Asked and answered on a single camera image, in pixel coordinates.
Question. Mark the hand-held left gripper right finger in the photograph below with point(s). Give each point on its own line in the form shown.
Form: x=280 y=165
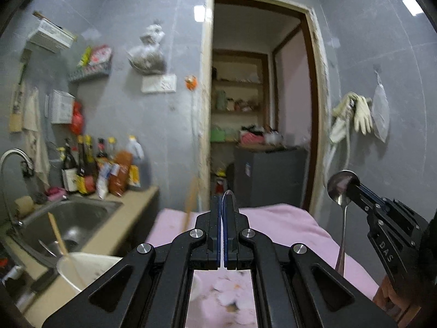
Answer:
x=230 y=246

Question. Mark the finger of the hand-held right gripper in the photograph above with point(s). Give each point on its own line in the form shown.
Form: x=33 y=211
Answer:
x=363 y=200
x=374 y=194

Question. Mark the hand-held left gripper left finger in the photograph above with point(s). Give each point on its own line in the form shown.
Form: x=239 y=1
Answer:
x=219 y=232

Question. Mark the metal spoon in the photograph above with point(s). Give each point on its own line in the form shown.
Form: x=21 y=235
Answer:
x=338 y=184

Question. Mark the white plastic utensil holder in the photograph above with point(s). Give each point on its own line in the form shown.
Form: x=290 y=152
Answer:
x=90 y=267

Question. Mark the wooden chopstick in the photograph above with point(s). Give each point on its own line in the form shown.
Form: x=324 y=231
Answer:
x=59 y=239

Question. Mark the person's right hand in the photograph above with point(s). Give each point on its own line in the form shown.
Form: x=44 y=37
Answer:
x=384 y=295

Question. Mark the red bottle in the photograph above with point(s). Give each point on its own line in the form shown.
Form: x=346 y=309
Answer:
x=220 y=186

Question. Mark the pink floral tablecloth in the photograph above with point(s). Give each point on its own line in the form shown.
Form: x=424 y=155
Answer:
x=290 y=225

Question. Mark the dark cabinet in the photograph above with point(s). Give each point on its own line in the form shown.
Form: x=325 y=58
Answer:
x=269 y=174

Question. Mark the cream rubber glove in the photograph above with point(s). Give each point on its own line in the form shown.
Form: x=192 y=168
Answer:
x=343 y=104
x=363 y=116

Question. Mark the hanging clear plastic bag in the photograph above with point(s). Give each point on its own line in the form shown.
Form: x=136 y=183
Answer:
x=380 y=109

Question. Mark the green box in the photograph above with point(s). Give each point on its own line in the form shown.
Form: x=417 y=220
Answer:
x=218 y=135

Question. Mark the orange chili packet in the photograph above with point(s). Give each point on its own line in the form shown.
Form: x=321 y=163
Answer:
x=121 y=174

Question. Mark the large plastic jug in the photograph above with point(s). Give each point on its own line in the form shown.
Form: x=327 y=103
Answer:
x=135 y=150

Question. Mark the white seasoning packet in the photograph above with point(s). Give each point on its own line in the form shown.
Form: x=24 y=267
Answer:
x=104 y=181

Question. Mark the green canister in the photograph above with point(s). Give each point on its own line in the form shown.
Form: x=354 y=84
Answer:
x=221 y=99

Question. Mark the stainless steel sink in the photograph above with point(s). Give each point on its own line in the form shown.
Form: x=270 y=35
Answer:
x=78 y=218

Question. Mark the red-cap dark bottle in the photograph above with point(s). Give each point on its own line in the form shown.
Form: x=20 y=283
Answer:
x=101 y=150

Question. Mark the yellow-cap soy sauce bottle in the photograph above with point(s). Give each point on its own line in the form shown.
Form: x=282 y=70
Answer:
x=82 y=164
x=90 y=160

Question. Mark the wooden pantry shelf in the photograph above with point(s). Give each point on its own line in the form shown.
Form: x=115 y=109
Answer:
x=239 y=82

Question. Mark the dark bottle white label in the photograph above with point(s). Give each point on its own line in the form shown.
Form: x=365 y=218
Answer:
x=70 y=177

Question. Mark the pink scrub cloth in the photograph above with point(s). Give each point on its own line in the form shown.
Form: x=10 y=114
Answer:
x=56 y=193

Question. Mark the red plastic bag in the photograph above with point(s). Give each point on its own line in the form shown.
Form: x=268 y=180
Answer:
x=77 y=118

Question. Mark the hanging bag of dried goods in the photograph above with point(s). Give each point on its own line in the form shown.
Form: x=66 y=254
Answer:
x=148 y=58

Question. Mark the yellow sponge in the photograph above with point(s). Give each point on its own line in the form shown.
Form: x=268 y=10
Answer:
x=24 y=205

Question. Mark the red white snack packet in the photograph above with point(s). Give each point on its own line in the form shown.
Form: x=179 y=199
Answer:
x=100 y=55

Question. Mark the hanging beige towel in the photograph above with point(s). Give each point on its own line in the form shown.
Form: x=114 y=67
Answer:
x=34 y=123

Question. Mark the chrome faucet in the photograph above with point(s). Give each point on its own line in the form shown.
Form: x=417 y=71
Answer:
x=13 y=153

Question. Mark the yellow snack packet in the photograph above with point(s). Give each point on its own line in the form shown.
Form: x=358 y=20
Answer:
x=84 y=56

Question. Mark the hanging wooden board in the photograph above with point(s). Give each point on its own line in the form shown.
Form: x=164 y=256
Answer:
x=16 y=109

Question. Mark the wooden door frame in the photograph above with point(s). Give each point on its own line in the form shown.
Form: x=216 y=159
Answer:
x=206 y=109

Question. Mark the orange wall hook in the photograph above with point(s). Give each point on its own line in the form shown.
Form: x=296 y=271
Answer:
x=191 y=82

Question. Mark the white wall socket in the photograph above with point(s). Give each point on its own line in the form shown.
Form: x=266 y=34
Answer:
x=158 y=83

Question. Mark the white wall box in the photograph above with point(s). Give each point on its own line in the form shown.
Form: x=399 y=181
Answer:
x=62 y=107

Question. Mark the grey wall rack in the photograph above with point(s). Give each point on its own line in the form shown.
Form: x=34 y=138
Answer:
x=89 y=73

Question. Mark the white wall basket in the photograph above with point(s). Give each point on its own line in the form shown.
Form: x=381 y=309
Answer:
x=49 y=37

